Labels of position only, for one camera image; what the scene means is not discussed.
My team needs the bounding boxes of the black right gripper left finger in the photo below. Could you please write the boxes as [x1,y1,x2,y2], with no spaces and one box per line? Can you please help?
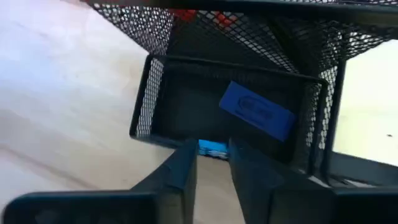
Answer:
[131,139,200,224]

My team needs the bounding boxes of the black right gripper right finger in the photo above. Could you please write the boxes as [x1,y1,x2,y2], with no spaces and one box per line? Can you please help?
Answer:
[228,138,335,224]

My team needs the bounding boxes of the teal binder clip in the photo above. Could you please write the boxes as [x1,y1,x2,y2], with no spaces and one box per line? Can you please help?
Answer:
[198,139,230,160]

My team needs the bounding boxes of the blue eraser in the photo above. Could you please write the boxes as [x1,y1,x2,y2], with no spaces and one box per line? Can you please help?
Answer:
[219,80,297,143]

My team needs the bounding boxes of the black mesh desk organizer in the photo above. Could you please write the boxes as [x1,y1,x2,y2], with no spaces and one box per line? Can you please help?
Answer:
[83,0,398,187]

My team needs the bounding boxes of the yellow sticky note pad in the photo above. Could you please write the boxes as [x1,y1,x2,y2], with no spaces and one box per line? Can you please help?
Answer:
[332,39,398,167]

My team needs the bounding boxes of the red-handled scissors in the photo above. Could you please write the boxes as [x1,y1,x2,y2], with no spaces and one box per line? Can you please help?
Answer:
[169,8,240,29]

